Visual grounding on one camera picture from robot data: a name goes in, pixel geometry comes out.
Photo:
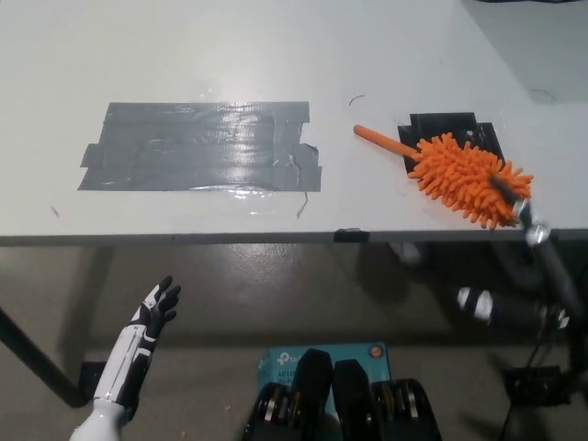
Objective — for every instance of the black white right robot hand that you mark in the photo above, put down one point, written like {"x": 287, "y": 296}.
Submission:
{"x": 518, "y": 202}

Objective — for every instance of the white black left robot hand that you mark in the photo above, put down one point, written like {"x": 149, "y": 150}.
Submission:
{"x": 138, "y": 340}

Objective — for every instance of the orange microfibre duster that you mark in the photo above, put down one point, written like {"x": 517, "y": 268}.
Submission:
{"x": 464, "y": 179}

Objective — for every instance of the black table foot plate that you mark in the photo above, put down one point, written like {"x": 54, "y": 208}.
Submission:
{"x": 92, "y": 381}
{"x": 528, "y": 383}

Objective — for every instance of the black table leg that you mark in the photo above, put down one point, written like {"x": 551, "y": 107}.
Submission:
{"x": 41, "y": 358}

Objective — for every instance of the black tape patch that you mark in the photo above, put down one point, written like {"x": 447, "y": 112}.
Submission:
{"x": 441, "y": 126}

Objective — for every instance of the teal router box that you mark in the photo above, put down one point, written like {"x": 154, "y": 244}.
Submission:
{"x": 280, "y": 367}

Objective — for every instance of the small black tape strip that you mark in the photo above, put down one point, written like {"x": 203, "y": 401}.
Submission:
{"x": 351, "y": 235}

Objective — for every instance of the grey duct tape patch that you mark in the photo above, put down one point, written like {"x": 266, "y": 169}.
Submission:
{"x": 197, "y": 147}

